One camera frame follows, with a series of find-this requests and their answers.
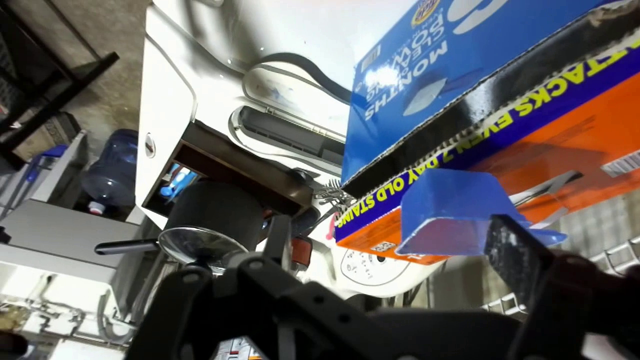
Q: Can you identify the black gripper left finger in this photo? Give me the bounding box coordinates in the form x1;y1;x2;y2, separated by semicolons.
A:
126;254;522;360

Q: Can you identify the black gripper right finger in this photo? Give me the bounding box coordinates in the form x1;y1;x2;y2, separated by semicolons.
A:
484;214;640;360

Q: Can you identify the small blue plastic block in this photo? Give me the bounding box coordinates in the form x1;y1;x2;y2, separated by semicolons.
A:
395;166;567;258

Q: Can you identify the blue cardboard detergent box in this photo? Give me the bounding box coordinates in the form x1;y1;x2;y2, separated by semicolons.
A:
332;0;640;267

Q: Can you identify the grey lint screen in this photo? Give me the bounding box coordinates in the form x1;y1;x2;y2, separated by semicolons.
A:
236;106;348;167

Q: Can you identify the blue water jug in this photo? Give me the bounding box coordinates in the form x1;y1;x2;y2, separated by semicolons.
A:
79;128;140;216

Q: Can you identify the white storage cabinet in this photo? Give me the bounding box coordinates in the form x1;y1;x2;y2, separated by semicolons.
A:
0;128;158;360

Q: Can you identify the white dryer machine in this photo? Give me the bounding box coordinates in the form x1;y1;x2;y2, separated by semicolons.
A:
136;5;348;222

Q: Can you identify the white washing machine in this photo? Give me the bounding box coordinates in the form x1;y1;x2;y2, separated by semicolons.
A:
151;0;445;299

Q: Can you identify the black shelf rack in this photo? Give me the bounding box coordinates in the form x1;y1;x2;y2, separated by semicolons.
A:
0;0;121;167

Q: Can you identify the white wire shelf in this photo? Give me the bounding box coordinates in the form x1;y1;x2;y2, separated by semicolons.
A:
477;232;640;316

